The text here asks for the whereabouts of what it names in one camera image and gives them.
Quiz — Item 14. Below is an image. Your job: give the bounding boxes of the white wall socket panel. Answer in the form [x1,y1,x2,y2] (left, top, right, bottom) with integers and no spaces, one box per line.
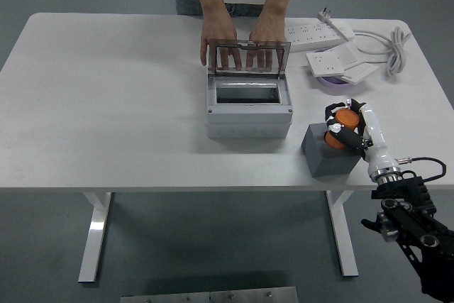
[305,48,360,77]

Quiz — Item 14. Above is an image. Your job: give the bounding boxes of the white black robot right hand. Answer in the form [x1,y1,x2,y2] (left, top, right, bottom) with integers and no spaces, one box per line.
[324,99,402,178]

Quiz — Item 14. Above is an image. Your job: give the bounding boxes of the grey metal base plate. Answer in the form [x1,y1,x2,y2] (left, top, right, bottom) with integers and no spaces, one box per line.
[120,285,299,303]

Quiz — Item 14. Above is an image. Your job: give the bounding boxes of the white wall switch panel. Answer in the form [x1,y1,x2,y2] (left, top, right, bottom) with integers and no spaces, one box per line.
[340,62,380,84]

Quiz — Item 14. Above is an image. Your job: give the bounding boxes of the grey plastic junction box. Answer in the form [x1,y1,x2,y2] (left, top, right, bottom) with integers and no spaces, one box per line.
[205,72,294,140]

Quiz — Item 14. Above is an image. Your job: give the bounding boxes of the white long power strip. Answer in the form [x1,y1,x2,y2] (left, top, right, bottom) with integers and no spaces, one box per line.
[284,21,355,53]

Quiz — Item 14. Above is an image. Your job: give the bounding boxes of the person's left hand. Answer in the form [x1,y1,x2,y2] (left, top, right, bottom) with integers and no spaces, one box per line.
[245,11,287,72]

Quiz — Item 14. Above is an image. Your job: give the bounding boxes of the purple round dish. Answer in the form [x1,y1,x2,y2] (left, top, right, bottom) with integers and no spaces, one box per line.
[318,75,358,88]

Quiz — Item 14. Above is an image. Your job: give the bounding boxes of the white table leg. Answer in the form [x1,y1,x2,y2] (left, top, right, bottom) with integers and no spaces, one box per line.
[77,192,114,284]
[325,191,359,277]

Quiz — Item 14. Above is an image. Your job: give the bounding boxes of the person's right hand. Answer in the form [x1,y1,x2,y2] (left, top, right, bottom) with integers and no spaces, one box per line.
[199,11,243,72]

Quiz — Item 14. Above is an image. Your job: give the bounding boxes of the white power cord with plug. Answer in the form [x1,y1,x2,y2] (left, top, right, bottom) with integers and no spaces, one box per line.
[316,6,413,77]

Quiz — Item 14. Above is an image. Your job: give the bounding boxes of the orange cylindrical battery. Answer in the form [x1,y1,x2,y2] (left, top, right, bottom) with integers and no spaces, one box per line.
[323,109,361,150]

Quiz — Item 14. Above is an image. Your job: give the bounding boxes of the transparent hinged box lid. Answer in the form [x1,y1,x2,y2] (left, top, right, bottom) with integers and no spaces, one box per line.
[207,38,292,77]

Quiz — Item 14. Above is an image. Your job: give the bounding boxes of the grey block battery holder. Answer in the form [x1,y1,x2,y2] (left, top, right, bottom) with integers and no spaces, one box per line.
[300,121,362,179]

